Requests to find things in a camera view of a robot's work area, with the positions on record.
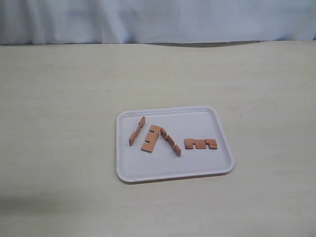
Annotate white plastic tray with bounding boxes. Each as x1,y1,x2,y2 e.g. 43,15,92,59
116,106,235,183

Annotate white backdrop cloth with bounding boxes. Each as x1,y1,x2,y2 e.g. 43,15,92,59
0,0,316,44

